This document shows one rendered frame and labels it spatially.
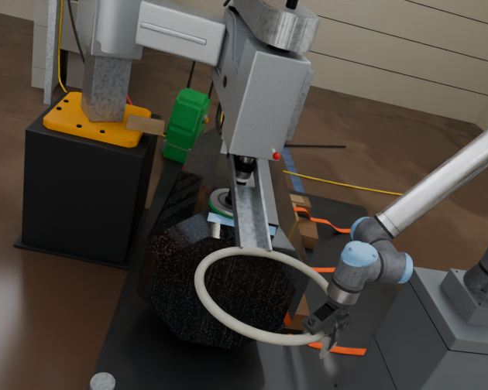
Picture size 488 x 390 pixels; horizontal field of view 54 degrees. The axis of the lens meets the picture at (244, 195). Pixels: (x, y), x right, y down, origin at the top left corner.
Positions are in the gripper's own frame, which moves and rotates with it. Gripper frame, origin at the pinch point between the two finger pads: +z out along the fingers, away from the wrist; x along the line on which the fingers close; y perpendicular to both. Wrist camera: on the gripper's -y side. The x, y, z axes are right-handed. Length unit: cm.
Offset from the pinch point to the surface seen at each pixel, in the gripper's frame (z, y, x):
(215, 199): -3, 26, 83
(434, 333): 6, 61, -13
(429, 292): -3, 69, -3
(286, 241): 7, 50, 56
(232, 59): -59, 37, 108
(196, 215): 5, 18, 84
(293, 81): -63, 30, 64
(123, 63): -35, 22, 170
